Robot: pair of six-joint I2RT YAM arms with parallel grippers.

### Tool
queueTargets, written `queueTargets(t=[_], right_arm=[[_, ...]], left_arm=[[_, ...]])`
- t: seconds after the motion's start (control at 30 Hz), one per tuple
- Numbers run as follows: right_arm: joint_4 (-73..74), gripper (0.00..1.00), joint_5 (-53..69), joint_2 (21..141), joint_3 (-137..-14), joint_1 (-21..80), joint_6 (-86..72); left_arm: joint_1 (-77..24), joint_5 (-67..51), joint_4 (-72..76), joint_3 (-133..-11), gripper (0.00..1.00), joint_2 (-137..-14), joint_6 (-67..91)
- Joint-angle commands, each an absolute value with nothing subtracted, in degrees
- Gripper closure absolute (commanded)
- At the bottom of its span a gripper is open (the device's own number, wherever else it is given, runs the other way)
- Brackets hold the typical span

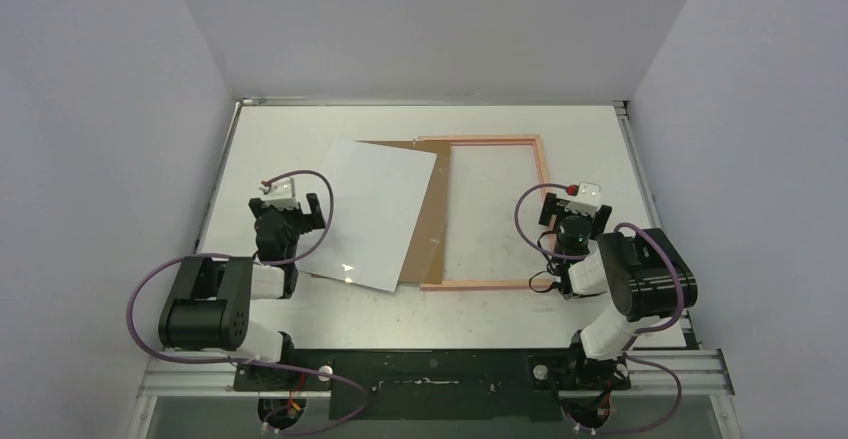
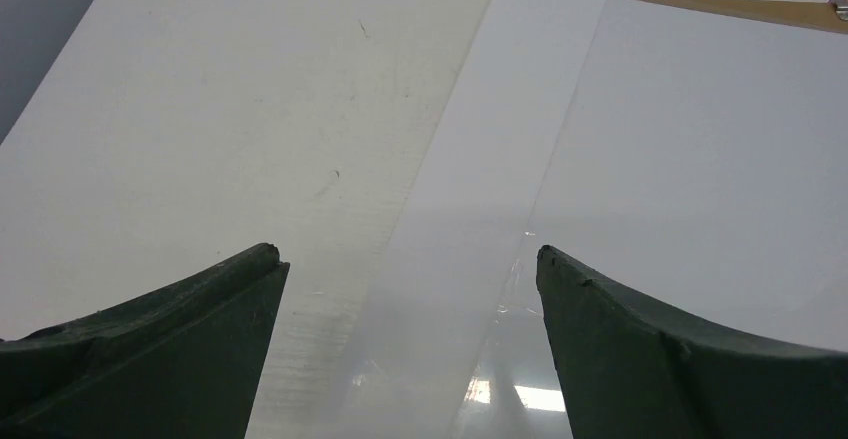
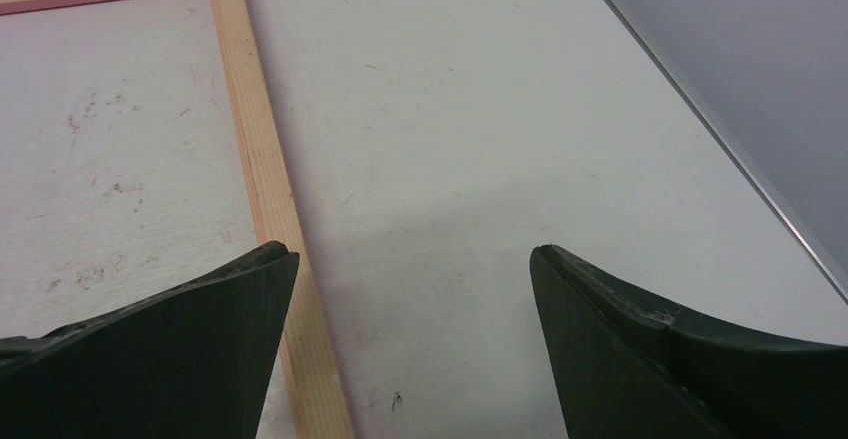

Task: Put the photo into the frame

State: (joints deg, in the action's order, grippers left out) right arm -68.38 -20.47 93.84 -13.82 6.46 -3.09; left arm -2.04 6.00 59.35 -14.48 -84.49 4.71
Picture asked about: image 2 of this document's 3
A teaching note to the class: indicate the brown frame backing board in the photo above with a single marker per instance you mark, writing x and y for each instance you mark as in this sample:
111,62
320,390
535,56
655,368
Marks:
808,15

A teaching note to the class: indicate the clear plastic sheet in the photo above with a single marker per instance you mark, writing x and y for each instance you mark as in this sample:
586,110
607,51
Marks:
703,162

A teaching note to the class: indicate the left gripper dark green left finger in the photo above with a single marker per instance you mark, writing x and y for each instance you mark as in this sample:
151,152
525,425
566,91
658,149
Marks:
182,361

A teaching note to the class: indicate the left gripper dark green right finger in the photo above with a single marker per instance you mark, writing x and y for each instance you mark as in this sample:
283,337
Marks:
632,366

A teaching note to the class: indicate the white photo paper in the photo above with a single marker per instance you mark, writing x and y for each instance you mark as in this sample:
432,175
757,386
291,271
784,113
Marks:
411,366

